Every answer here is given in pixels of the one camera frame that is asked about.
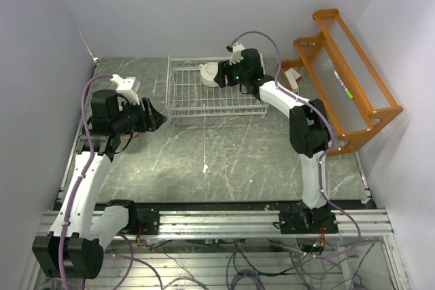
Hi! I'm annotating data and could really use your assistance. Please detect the cream two-handled soup bowl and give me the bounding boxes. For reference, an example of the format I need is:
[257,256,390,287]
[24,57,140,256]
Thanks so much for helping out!
[198,62,219,88]

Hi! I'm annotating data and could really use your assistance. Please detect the orange wooden shelf rack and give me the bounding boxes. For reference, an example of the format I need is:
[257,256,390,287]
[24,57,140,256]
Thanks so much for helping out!
[281,9,403,156]

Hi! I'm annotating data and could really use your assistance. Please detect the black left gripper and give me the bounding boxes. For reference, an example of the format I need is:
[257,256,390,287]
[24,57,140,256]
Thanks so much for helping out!
[111,96,167,134]

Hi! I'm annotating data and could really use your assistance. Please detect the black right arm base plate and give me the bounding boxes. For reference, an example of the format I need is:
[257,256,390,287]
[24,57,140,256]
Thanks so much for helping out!
[273,208,338,234]

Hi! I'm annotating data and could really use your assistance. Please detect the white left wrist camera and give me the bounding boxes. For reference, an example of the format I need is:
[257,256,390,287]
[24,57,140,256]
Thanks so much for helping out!
[110,74,140,105]

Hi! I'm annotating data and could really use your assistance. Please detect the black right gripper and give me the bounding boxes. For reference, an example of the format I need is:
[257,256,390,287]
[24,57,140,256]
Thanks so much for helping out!
[214,56,249,88]

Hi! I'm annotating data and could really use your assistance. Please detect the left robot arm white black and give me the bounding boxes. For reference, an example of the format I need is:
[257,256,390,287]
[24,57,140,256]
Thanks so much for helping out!
[32,90,167,279]

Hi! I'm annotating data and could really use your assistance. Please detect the white red eraser block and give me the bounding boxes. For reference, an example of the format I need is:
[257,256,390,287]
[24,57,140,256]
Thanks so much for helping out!
[284,68,302,94]

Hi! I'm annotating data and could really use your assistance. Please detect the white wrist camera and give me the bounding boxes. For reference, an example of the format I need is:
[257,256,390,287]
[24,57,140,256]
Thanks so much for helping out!
[224,42,245,66]
[110,74,140,105]

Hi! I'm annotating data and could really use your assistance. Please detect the white wire dish rack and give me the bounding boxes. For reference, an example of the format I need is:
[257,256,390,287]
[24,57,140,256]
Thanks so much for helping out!
[165,56,268,120]

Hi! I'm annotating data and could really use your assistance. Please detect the white bowl red pattern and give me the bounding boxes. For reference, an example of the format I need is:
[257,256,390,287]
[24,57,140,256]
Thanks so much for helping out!
[120,132,139,140]

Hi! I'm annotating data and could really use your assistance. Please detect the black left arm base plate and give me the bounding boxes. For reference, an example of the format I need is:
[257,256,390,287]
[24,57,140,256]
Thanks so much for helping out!
[129,202,160,235]

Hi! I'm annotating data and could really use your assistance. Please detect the loose cables under table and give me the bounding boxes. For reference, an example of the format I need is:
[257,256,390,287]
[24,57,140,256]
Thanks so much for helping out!
[74,235,385,290]

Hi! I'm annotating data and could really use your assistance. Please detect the aluminium mounting rail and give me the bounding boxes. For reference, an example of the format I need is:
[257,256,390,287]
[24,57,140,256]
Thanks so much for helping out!
[37,209,395,236]

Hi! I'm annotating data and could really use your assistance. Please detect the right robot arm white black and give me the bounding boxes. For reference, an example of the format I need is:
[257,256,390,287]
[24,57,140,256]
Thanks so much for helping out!
[214,43,332,233]

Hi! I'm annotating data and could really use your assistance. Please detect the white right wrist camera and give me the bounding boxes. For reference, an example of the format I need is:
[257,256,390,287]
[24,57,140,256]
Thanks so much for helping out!
[224,42,245,66]

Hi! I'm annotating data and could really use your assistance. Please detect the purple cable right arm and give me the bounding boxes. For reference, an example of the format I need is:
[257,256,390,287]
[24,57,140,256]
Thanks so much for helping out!
[225,31,362,259]

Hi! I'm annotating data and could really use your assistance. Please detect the marker pen on shelf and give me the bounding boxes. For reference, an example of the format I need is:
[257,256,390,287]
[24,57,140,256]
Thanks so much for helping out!
[334,70,353,100]

